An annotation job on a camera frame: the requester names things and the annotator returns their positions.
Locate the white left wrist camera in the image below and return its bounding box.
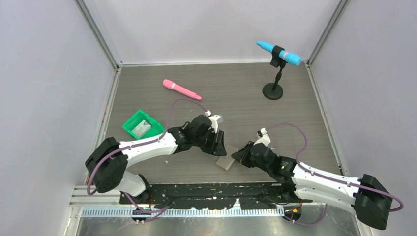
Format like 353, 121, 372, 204
204, 110, 223, 133

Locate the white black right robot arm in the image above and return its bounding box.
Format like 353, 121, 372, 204
232, 141, 392, 230

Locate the aluminium front rail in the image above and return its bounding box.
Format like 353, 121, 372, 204
68, 185, 365, 218

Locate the grey card holder wallet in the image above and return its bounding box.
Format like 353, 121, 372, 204
216, 145, 239, 171

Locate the blue toy microphone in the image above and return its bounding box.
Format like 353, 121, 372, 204
256, 40, 302, 67

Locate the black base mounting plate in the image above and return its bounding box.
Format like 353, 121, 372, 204
119, 182, 301, 210

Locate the green plastic bin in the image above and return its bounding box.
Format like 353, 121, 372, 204
122, 110, 165, 140

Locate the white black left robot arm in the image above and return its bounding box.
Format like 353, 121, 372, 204
85, 114, 227, 204

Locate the black microphone stand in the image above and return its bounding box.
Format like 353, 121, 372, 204
262, 63, 286, 100

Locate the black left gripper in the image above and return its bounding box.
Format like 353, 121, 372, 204
193, 128, 226, 156

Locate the pink toy microphone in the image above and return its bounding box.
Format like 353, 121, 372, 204
162, 79, 202, 101

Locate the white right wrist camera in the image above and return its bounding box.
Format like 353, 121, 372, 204
255, 128, 270, 146

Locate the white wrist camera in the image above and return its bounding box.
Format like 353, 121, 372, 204
204, 110, 223, 133
255, 128, 270, 146

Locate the silver card in bin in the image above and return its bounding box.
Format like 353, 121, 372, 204
131, 120, 151, 139

